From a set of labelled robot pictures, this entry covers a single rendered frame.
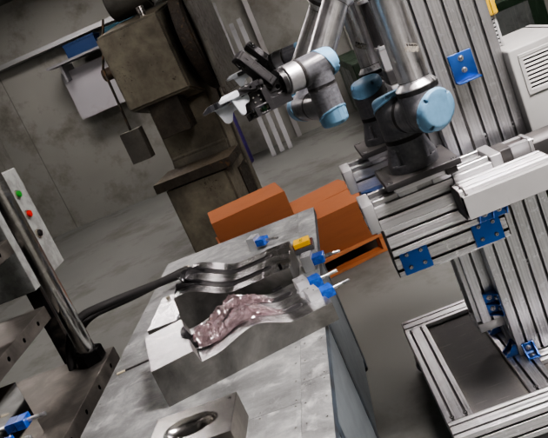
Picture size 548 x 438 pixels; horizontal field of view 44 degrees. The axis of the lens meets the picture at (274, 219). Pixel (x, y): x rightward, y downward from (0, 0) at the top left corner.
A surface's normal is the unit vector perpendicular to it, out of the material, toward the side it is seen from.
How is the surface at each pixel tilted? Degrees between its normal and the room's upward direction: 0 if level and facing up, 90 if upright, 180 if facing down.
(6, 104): 90
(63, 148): 90
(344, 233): 90
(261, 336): 90
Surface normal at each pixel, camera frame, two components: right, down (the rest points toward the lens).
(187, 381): 0.25, 0.17
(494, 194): 0.01, 0.27
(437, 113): 0.46, 0.20
